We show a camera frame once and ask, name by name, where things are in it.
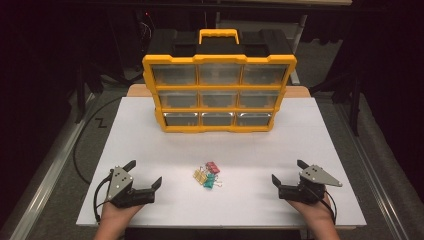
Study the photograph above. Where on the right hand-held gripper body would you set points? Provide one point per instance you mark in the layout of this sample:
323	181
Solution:
315	176

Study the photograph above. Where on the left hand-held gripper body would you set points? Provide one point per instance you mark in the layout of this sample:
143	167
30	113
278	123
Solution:
120	181

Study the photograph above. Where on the yellow binder clip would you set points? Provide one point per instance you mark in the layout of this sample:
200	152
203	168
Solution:
200	176

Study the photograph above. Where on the teal binder clip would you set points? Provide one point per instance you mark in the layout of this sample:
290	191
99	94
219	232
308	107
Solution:
210	181

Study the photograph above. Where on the pink binder clip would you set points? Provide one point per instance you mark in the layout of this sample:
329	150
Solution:
212	167

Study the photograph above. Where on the clear plastic drawer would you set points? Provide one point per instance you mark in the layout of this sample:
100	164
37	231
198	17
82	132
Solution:
254	119

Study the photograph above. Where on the yellow black organizer cabinet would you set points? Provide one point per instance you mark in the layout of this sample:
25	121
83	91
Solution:
218	59

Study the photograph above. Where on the person's left hand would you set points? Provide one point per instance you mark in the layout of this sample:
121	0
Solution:
116	216

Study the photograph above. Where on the person's right hand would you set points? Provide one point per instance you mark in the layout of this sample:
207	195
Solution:
316	213

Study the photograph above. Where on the black metal stand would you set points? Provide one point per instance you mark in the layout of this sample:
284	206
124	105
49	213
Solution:
356	106
80	96

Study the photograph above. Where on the set of clear organizer drawers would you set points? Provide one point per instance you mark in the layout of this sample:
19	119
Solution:
175	75

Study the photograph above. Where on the white metal post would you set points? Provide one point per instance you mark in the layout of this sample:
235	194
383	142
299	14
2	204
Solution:
297	50

